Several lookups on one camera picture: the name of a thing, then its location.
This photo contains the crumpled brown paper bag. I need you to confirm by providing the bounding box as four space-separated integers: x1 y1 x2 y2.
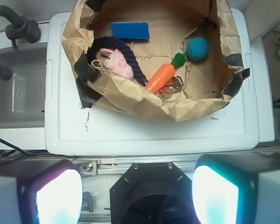
62 0 250 122

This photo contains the orange toy carrot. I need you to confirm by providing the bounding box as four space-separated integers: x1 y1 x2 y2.
145 53 186 93

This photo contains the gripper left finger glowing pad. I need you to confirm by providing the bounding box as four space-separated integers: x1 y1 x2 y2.
0 159 83 224

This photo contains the teal knitted ball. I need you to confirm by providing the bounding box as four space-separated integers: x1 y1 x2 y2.
186 37 209 62

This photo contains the dark grey faucet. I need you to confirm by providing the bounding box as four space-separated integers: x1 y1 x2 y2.
0 5 41 81

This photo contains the pink plush pig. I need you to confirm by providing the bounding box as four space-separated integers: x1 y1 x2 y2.
99 48 133 80

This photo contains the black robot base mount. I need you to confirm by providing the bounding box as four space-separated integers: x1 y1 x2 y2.
110 162 199 224

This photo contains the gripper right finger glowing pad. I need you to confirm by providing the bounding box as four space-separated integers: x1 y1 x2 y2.
192 153 280 224

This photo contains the white plastic bin lid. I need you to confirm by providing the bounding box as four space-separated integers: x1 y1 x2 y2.
44 13 259 157

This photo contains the metal key ring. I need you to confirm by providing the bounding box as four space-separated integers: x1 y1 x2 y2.
155 75 184 101

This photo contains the dark blue rope toy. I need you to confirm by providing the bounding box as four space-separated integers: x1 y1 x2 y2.
86 36 148 87

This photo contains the blue sponge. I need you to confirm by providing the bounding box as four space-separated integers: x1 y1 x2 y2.
111 22 150 40

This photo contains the black cable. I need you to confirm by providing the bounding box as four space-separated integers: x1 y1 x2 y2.
0 134 52 161

